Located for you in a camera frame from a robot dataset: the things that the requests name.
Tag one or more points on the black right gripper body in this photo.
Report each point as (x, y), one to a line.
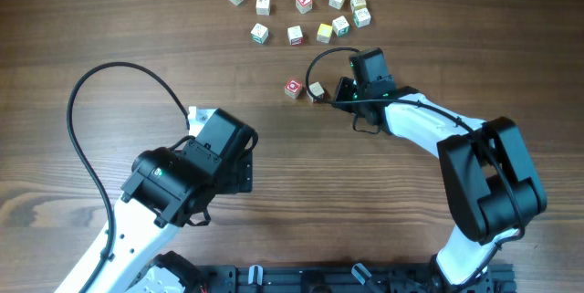
(347, 91)

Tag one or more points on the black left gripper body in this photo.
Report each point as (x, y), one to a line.
(246, 171)

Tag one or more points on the white red H block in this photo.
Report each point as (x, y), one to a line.
(315, 92)

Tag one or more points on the yellow topped wooden block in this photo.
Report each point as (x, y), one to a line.
(324, 33)

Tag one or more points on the red Q letter block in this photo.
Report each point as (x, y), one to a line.
(293, 88)

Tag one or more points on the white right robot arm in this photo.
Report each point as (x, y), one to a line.
(492, 187)

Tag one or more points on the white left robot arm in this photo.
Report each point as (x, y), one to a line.
(166, 187)

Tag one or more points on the white green E block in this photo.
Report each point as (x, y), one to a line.
(340, 26)

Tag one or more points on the white 8 number block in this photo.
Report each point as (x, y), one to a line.
(362, 17)

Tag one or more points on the cream yellow-sided block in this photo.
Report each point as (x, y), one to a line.
(357, 5)

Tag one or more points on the white red Y block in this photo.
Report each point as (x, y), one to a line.
(295, 35)

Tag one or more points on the red A letter block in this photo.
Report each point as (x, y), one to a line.
(304, 6)

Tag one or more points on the white green Z block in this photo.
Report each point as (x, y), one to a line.
(259, 33)

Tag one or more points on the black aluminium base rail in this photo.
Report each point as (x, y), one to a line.
(231, 279)

